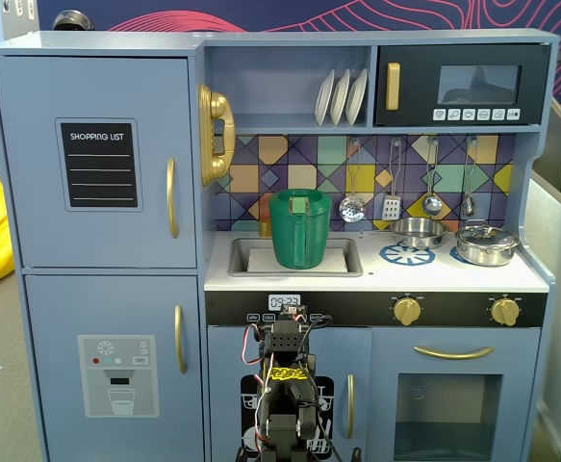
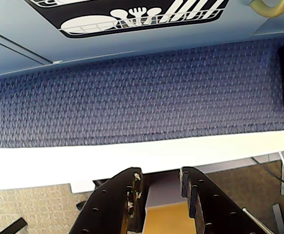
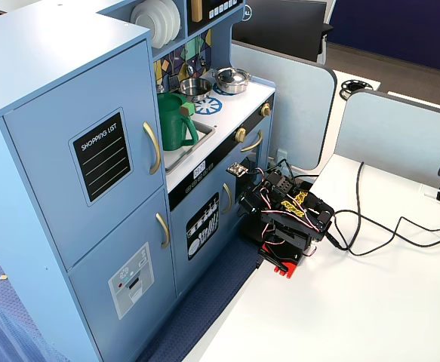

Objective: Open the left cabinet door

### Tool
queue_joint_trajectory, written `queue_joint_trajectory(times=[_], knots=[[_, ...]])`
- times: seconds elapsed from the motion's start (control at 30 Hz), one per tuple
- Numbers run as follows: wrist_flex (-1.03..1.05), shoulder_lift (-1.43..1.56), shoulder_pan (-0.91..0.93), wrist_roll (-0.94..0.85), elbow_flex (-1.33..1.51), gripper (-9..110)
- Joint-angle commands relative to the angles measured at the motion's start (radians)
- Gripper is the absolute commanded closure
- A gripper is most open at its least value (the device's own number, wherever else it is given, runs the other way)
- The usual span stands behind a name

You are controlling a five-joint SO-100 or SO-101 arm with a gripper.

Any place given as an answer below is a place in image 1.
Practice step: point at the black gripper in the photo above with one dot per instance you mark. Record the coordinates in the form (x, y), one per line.
(290, 312)

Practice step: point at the blue shopping list cabinet door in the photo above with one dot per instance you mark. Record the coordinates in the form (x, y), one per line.
(34, 226)

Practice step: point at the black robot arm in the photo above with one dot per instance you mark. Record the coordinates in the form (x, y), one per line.
(287, 341)

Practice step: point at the blue dishwasher print door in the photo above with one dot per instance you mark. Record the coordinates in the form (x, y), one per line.
(227, 351)

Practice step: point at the blue water dispenser fridge door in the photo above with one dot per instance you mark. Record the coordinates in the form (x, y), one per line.
(116, 308)

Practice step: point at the blue oven door with window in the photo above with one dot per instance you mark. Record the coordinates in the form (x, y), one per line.
(516, 385)

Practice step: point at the black toy microwave door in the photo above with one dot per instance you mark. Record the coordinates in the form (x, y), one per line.
(419, 58)

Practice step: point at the grey metal cabinet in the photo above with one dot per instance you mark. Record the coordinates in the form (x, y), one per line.
(17, 17)

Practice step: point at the green plastic pitcher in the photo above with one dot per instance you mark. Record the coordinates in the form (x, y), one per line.
(289, 240)

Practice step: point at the grey toy sink basin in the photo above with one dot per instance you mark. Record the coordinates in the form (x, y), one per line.
(239, 255)

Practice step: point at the gold toy faucet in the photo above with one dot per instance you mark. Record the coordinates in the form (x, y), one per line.
(264, 228)

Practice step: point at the gold stove knob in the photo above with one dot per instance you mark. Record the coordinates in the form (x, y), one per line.
(504, 312)
(407, 312)

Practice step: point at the steel slotted spoon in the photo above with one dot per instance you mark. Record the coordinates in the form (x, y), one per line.
(352, 209)

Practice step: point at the steel slotted spatula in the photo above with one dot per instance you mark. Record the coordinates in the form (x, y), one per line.
(391, 208)

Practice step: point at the steel frying pan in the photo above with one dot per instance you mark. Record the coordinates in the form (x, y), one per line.
(417, 231)

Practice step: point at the steel ladle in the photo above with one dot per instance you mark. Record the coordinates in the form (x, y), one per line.
(431, 206)

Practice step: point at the steel cooking pot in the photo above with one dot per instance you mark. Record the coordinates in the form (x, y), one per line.
(484, 255)

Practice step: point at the steel small hanging spoon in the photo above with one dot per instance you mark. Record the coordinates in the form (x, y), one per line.
(468, 206)

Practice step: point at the steel pot lid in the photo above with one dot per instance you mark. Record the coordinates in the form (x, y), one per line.
(484, 237)

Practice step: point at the gold toy telephone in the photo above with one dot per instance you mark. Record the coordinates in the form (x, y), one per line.
(222, 108)

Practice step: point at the white toy plate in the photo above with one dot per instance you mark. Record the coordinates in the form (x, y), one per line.
(339, 98)
(323, 98)
(357, 96)

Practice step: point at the light grey partition panel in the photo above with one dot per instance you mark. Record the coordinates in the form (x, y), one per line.
(544, 231)

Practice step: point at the blue toy play kitchen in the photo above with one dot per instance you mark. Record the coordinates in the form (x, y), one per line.
(116, 41)

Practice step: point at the black round helmet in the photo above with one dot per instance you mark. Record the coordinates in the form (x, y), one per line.
(70, 21)

